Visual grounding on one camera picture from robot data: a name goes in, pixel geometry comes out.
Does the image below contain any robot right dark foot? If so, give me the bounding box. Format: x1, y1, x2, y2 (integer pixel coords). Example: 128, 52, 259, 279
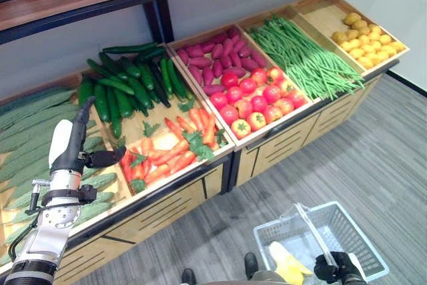
244, 252, 260, 281

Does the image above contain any red tomato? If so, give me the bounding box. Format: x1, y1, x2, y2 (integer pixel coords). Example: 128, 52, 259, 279
278, 79, 296, 97
263, 105, 283, 123
230, 118, 252, 139
239, 77, 258, 95
221, 71, 239, 89
262, 85, 282, 103
226, 86, 244, 105
288, 90, 308, 109
220, 104, 239, 125
250, 95, 268, 113
266, 67, 285, 85
250, 67, 268, 86
209, 91, 228, 109
246, 111, 267, 132
275, 97, 295, 115
234, 99, 254, 118

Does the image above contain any robot dark foot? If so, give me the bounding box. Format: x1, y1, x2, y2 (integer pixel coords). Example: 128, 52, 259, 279
244, 252, 260, 281
181, 268, 197, 285

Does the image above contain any robot left dark foot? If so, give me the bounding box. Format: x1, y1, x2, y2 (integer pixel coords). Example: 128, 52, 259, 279
181, 268, 197, 285

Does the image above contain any wooden crate with divider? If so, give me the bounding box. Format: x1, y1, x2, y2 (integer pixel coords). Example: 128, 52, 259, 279
165, 23, 323, 148
71, 43, 236, 198

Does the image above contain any black baseboard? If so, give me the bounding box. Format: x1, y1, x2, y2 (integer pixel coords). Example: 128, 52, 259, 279
386, 69, 427, 97

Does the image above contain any robot right hand black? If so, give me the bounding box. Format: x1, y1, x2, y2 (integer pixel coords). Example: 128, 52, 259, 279
313, 250, 366, 285

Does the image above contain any pale blue plastic shopping basket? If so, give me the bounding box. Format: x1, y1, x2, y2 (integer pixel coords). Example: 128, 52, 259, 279
252, 200, 390, 284

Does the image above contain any robot left hand black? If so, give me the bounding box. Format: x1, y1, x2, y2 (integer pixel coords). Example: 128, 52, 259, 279
48, 95, 128, 175

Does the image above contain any yellow and pale vegetable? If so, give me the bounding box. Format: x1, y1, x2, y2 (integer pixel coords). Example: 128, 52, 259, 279
268, 241, 313, 285

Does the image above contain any robot body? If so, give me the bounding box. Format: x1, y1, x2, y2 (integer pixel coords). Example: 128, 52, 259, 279
215, 270, 280, 285

